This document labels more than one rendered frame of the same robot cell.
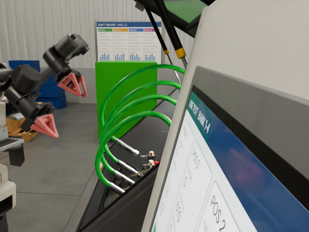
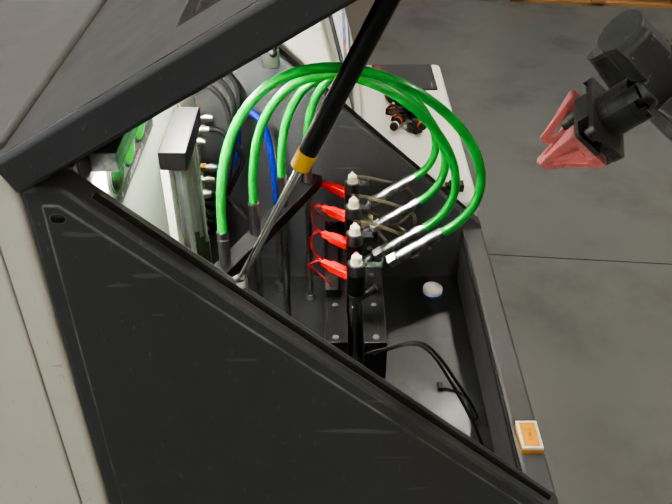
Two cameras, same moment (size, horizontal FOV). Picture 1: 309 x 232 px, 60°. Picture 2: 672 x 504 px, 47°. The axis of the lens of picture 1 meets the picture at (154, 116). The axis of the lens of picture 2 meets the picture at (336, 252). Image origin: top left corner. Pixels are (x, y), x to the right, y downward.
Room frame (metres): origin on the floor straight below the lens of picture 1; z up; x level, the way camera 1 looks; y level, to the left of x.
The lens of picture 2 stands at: (1.84, -0.02, 1.81)
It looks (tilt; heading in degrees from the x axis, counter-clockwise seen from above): 36 degrees down; 180
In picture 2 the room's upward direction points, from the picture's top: straight up
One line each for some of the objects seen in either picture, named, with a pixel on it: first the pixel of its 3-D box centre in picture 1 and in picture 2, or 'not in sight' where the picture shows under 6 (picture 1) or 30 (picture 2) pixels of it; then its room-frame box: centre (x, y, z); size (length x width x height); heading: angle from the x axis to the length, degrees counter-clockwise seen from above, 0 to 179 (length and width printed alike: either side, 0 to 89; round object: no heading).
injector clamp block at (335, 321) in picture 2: not in sight; (352, 307); (0.78, 0.01, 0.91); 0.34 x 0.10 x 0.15; 0
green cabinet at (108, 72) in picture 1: (128, 99); not in sight; (4.55, 0.45, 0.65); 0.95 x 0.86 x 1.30; 93
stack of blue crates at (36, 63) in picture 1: (38, 84); not in sight; (6.90, 3.03, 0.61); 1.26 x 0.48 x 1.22; 85
